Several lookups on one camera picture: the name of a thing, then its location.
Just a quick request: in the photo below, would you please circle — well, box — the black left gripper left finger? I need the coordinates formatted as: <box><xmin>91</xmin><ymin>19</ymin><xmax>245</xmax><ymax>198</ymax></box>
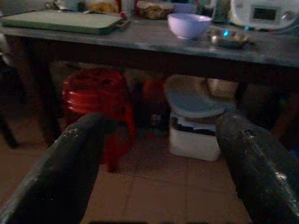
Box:
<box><xmin>0</xmin><ymin>112</ymin><xmax>106</xmax><ymax>224</ymax></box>

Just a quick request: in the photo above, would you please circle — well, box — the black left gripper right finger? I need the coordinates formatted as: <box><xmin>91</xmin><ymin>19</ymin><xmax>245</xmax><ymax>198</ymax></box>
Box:
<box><xmin>215</xmin><ymin>112</ymin><xmax>299</xmax><ymax>224</ymax></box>

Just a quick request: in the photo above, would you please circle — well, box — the white plastic storage container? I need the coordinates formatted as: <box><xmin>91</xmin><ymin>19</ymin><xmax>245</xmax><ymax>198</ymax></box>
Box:
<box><xmin>167</xmin><ymin>88</ymin><xmax>227</xmax><ymax>161</ymax></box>

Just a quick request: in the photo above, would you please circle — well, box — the red plastic stool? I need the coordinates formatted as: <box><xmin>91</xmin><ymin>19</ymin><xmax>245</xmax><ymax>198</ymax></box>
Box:
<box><xmin>62</xmin><ymin>68</ymin><xmax>136</xmax><ymax>173</ymax></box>

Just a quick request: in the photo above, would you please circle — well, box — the small metal dish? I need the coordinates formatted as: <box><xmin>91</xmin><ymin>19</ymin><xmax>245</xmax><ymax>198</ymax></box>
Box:
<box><xmin>206</xmin><ymin>29</ymin><xmax>249</xmax><ymax>49</ymax></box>

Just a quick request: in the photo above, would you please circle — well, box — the white rice cooker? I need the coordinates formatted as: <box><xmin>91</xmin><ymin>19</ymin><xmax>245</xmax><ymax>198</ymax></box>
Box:
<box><xmin>229</xmin><ymin>0</ymin><xmax>297</xmax><ymax>30</ymax></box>

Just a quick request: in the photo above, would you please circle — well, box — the dark wooden table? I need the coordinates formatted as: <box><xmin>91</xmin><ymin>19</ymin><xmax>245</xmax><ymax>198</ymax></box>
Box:
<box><xmin>0</xmin><ymin>18</ymin><xmax>299</xmax><ymax>150</ymax></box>

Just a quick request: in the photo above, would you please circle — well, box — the pale green rectangular tray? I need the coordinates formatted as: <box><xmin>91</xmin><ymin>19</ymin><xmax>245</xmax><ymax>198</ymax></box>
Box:
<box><xmin>0</xmin><ymin>9</ymin><xmax>128</xmax><ymax>35</ymax></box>

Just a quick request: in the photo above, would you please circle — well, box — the lilac plastic bowl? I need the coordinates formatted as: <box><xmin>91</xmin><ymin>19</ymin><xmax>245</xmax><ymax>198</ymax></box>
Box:
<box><xmin>167</xmin><ymin>13</ymin><xmax>213</xmax><ymax>40</ymax></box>

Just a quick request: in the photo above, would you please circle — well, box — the clear bag of food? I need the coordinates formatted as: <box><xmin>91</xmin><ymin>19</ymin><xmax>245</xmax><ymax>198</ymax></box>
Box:
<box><xmin>136</xmin><ymin>0</ymin><xmax>175</xmax><ymax>20</ymax></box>

